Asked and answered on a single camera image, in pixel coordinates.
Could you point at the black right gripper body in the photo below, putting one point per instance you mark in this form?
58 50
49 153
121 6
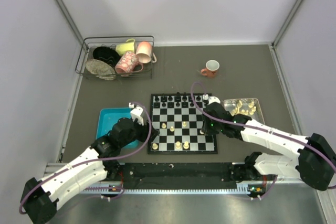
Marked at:
211 128

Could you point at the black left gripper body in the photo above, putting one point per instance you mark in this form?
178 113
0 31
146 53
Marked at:
138 131

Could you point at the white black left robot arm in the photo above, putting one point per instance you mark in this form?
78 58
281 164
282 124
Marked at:
42 198

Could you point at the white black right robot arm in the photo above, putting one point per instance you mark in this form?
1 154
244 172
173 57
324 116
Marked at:
308 158

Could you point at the black white chess board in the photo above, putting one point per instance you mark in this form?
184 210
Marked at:
199 144

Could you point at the black chess pieces row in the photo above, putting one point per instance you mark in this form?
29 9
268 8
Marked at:
173 100

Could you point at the white pieces in tray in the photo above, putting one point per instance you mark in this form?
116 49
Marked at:
244 107

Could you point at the white corner rook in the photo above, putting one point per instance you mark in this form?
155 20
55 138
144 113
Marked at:
154 146

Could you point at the white king piece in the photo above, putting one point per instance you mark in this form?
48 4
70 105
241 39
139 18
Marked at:
186 145

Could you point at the blue plastic tray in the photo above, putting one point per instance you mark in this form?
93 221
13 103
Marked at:
110 124

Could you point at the white queen piece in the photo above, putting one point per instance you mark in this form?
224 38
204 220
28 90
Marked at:
178 145

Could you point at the pink metal tray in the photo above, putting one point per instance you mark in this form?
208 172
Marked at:
258 116

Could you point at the orange ceramic mug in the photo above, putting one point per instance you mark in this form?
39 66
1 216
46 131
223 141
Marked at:
211 69

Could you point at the pink floral ceramic mug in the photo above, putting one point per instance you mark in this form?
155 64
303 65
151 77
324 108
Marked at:
128 64

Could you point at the speckled grey plate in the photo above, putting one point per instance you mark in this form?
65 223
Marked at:
100 69

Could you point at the pink white ceramic mug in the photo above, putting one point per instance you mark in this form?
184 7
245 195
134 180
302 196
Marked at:
145 53

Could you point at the yellow ceramic mug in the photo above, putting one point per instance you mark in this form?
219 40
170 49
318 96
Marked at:
129 45

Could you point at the black scalloped bowl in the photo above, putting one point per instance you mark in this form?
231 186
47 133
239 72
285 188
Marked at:
107 55

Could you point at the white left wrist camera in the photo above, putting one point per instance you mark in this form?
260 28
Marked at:
137 113

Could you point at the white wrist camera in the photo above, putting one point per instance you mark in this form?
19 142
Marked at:
137 113
209 99

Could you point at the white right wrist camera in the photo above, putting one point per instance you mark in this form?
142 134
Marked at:
209 99

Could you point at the black wire dish rack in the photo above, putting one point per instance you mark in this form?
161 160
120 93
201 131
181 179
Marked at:
91 43

